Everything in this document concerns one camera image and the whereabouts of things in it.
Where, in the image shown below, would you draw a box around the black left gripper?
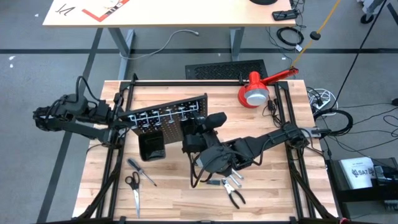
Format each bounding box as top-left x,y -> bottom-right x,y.
95,91 -> 136,140

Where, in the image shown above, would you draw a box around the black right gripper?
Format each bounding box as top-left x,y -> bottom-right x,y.
180,111 -> 228,156

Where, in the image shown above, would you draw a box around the black metal pegboard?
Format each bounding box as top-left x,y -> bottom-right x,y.
117,92 -> 209,146

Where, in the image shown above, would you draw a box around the black plastic pegboard bin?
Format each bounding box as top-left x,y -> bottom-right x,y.
137,129 -> 167,162

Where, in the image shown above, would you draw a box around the black handled silver pliers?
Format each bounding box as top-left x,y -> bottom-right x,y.
220,177 -> 247,210

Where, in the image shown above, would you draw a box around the red desk lamp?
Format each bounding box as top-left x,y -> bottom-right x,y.
237,67 -> 299,109

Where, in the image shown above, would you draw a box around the light wooden desk grey legs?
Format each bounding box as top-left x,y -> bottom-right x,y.
42,0 -> 296,80

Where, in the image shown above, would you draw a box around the red L-shaped strip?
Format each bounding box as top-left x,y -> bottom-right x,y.
81,0 -> 130,23

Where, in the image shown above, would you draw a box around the white round tape roll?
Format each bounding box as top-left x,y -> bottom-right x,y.
102,0 -> 122,9

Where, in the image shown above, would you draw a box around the white power strip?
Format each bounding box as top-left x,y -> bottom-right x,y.
306,86 -> 338,113

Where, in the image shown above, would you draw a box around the black round base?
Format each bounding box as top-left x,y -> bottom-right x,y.
248,0 -> 278,6

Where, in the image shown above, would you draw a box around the black flat device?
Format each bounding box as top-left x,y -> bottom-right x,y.
271,9 -> 299,21

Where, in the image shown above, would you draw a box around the white printed booklet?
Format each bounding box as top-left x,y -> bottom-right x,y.
338,156 -> 376,190

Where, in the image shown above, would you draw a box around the black equipment cart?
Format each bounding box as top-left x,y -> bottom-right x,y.
325,156 -> 398,212

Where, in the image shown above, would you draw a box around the black device on cart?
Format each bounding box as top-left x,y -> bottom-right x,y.
373,164 -> 398,186

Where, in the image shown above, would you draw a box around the chrome hook rail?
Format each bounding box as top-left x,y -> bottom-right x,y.
127,104 -> 200,121

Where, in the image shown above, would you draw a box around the black handled screwdriver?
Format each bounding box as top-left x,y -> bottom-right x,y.
126,158 -> 158,187

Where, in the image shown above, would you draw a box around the black cable with yellow tag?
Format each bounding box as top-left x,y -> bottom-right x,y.
189,154 -> 215,189

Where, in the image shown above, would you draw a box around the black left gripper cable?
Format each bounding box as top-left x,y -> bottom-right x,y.
75,75 -> 100,103

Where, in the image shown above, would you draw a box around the black handled scissors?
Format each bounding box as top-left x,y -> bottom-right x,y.
124,170 -> 141,219

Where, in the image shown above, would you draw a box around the black lamp power cord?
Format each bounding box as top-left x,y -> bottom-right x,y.
262,98 -> 282,127

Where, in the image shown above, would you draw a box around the grey floor cable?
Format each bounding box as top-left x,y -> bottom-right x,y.
119,29 -> 200,60

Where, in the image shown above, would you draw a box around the black aluminium rig frame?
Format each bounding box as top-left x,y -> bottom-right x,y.
34,73 -> 346,224

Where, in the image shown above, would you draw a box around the coiled black cable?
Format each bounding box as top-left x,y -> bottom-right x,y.
275,26 -> 304,47

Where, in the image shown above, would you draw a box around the thick black cable loop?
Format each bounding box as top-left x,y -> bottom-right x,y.
312,108 -> 354,138

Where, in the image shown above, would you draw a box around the yellow cord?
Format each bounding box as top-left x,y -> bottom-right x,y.
290,0 -> 343,69

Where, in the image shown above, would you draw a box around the long black floor cable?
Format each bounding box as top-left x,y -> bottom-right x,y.
329,0 -> 388,110

